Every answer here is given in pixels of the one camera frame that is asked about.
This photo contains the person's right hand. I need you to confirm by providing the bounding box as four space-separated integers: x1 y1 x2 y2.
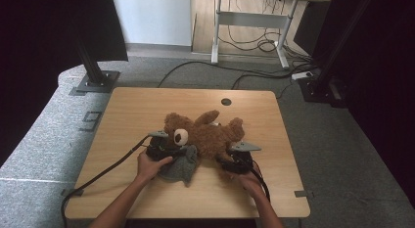
233 165 267 200

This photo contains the brown teddy bear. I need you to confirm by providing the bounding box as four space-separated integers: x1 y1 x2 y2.
162 110 246 184

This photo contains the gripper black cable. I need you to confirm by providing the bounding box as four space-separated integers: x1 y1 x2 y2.
248 159 272 204
60 135 152 228

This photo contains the black cable tangle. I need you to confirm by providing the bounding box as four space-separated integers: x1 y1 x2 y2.
217 23 297 55

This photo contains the grey cloth garment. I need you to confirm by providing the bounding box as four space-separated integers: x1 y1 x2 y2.
159 144 201 187

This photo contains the white power strip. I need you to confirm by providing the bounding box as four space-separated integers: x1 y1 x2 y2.
291 70 314 81

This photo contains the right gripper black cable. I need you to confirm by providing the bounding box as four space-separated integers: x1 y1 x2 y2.
248 159 272 204

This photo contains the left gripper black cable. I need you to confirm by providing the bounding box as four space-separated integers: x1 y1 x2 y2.
60 135 152 228

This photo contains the black stand base left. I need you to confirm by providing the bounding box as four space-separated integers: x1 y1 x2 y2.
69 31 121 97

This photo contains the white desk frame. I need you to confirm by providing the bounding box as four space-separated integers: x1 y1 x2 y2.
208 0 333 69

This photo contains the black stand with black base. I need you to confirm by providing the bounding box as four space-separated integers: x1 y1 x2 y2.
298 0 376 109

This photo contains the long black floor cable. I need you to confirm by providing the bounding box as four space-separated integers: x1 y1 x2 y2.
157 60 316 89

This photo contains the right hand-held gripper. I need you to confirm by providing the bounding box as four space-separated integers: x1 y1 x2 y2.
217 141 262 175

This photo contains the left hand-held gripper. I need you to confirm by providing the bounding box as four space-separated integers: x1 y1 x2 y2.
145 130 190 162

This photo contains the person's left hand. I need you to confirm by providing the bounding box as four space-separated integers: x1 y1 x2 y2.
136 151 174 183

